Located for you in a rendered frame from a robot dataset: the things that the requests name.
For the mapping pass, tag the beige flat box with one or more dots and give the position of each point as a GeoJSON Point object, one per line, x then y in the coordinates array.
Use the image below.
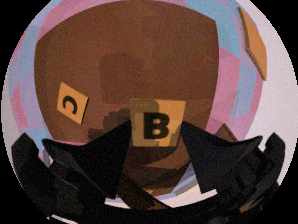
{"type": "Point", "coordinates": [190, 188]}

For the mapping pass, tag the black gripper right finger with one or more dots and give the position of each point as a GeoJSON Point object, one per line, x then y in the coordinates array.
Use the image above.
{"type": "Point", "coordinates": [213, 158]}

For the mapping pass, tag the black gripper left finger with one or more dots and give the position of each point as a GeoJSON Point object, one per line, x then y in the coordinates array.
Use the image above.
{"type": "Point", "coordinates": [100, 161]}

